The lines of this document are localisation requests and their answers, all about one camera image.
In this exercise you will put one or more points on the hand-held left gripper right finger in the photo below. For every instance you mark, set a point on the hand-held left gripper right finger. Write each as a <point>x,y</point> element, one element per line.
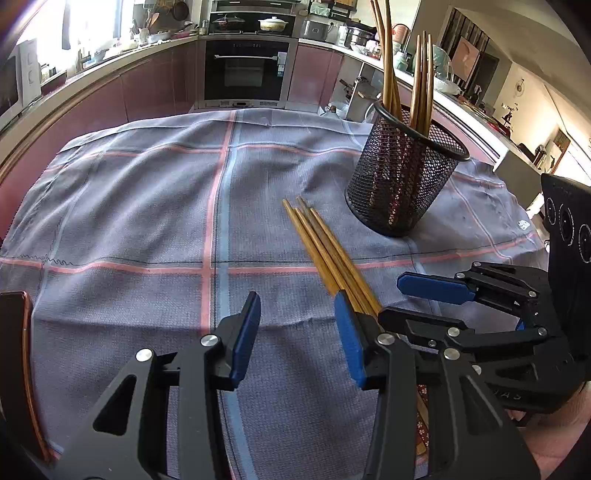
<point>351,341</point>

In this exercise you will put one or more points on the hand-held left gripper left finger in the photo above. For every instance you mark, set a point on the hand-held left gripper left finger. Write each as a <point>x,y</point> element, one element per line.
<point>244,341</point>

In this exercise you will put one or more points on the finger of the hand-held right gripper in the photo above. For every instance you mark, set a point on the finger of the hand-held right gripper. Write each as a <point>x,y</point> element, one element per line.
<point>434,287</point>
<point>415,325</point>

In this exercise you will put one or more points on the long wooden chopstick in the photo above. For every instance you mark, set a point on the long wooden chopstick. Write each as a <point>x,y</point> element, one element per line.
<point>337,258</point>
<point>310,244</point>
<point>325,258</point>
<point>346,258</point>

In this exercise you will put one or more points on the black mesh holder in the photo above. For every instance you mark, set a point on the black mesh holder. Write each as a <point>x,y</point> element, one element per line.
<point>397,184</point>

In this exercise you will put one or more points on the bundle of wooden chopsticks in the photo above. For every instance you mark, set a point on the bundle of wooden chopsticks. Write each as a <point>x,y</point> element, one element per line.
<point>424,78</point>

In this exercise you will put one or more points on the person's right hand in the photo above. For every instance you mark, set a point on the person's right hand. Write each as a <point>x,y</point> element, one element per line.
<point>558,443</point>

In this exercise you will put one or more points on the grey checked tablecloth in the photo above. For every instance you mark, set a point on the grey checked tablecloth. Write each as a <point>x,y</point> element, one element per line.
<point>138,221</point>

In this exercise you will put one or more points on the white bowl in plastic bag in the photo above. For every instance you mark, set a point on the white bowl in plastic bag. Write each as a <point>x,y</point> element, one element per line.
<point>450,86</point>

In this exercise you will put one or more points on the green appliance in plastic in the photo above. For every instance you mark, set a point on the green appliance in plastic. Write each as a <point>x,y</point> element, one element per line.
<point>444,62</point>

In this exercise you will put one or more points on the dark board with brown edge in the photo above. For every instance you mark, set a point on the dark board with brown edge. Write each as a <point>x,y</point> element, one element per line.
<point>14,369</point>

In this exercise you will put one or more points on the narrow pink base cabinet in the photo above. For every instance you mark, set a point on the narrow pink base cabinet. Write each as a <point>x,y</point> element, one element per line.
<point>314,74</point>

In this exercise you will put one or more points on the pink thermos jug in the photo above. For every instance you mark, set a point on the pink thermos jug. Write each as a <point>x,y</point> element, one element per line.
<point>400,34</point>

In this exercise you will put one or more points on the steel steamer pot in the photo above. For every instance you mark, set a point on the steel steamer pot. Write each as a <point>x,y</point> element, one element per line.
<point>358,37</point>

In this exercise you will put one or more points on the built-in black oven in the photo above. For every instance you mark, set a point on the built-in black oven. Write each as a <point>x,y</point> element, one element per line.
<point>247,69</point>

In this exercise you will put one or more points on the pink sink base cabinets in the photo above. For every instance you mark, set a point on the pink sink base cabinets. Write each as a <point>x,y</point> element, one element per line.
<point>115,101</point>

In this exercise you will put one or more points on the silver box appliance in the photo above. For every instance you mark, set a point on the silver box appliance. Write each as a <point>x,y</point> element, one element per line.
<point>317,31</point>

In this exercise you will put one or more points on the white casserole pot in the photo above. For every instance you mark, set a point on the white casserole pot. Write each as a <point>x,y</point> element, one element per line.
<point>275,24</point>

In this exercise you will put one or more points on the black cooking pot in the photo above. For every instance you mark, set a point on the black cooking pot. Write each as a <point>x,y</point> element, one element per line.
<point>228,23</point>

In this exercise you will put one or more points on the range hood stove unit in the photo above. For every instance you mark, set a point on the range hood stove unit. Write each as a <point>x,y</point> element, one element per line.
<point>254,9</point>

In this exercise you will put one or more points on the hanging frying pan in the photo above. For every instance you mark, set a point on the hanging frying pan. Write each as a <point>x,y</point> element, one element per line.
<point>181,8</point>

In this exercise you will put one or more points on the white microwave oven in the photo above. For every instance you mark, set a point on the white microwave oven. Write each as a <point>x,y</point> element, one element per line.
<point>14,83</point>

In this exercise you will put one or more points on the kitchen window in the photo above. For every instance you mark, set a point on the kitchen window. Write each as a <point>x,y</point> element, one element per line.
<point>83,23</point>

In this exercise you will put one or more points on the framed wall picture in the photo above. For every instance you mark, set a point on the framed wall picture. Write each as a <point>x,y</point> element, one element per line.
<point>465,56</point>

